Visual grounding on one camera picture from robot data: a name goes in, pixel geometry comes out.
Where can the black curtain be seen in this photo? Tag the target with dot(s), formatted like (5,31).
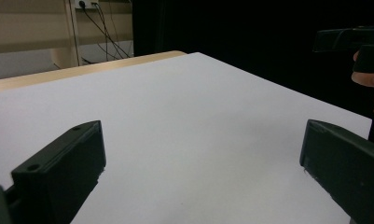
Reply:
(237,31)

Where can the light wooden table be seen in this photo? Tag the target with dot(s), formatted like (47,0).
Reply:
(66,73)

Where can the white power strip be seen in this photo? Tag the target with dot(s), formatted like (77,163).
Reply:
(86,3)

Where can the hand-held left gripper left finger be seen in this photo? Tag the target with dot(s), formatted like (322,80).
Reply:
(60,174)

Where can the white table cover sheet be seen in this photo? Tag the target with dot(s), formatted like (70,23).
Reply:
(187,124)

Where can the light wooden bench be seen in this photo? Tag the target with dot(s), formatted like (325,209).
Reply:
(29,28)

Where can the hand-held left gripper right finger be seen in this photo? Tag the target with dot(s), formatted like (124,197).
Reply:
(346,168)

